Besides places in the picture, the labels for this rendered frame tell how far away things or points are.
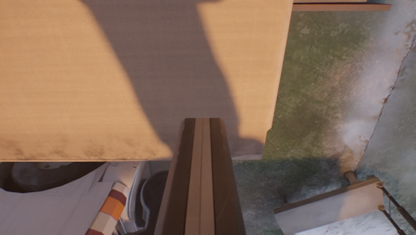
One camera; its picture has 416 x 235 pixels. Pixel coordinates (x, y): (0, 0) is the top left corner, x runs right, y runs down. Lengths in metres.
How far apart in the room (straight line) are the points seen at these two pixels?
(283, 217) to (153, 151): 1.89
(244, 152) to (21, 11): 0.23
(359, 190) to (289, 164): 0.56
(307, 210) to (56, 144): 1.96
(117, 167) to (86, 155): 1.00
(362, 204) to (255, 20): 2.15
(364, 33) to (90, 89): 1.52
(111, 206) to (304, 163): 1.47
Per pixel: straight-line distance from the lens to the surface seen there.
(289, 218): 2.10
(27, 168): 1.56
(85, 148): 0.26
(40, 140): 0.28
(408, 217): 1.98
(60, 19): 0.21
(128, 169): 1.24
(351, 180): 2.13
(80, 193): 1.21
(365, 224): 3.02
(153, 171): 0.64
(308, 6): 1.30
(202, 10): 0.18
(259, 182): 1.98
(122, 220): 1.43
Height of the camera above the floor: 1.27
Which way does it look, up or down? 59 degrees down
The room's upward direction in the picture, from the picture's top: 178 degrees clockwise
